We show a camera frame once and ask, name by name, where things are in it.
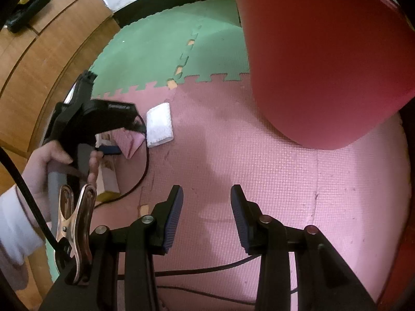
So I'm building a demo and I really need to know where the pink foam mat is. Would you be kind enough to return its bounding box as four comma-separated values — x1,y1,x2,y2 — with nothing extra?
92,78,410,311

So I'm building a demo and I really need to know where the wooden wardrobe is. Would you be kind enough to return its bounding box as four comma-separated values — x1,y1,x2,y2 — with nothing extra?
0,0,125,201

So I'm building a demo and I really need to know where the pink cloth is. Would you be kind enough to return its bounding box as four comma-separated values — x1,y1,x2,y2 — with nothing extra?
113,129,146,160

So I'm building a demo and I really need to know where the white folded towel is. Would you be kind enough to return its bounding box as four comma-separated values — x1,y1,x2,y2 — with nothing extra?
145,101,175,149

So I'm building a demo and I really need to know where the person's left hand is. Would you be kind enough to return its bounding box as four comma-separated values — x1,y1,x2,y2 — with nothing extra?
18,143,105,222

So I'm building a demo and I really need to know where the thick black cable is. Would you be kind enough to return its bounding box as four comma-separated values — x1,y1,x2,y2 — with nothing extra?
0,145,66,261

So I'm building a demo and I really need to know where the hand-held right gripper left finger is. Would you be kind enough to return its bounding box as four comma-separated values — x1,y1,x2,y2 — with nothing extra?
39,184,185,311

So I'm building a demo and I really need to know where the metal spring clip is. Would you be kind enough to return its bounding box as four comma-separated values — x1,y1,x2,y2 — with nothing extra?
54,183,98,286

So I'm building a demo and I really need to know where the green and white long box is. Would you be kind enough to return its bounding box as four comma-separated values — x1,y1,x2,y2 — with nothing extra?
94,130,120,203

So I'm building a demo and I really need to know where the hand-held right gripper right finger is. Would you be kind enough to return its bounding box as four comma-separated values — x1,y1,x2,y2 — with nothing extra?
230,184,379,311

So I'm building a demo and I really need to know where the black bag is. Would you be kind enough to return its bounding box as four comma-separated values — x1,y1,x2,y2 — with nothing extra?
4,0,54,33

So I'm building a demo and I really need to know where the red plastic bucket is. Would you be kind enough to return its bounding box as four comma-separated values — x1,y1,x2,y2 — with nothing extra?
228,0,415,150

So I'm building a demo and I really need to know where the green foam mat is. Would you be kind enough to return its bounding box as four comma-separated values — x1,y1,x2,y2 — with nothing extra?
45,0,253,284

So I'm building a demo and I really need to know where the person's left forearm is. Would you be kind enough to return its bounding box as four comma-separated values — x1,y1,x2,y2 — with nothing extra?
0,185,54,294

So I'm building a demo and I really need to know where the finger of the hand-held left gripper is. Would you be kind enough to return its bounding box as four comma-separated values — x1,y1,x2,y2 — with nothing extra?
130,119,148,136
96,145,123,157

